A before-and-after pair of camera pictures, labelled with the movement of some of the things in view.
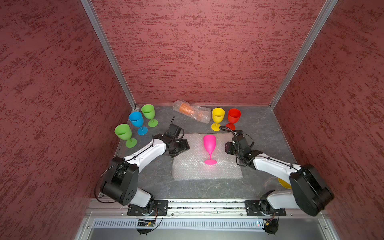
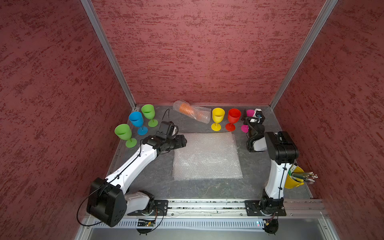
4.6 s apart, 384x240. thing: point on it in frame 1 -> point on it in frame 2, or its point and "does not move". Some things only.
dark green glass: [149, 112] does not move
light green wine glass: [123, 131] does not move
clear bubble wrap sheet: [190, 164] does not move
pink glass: [209, 141] -> [244, 127]
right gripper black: [228, 148] -> [248, 120]
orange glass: [200, 114] does not move
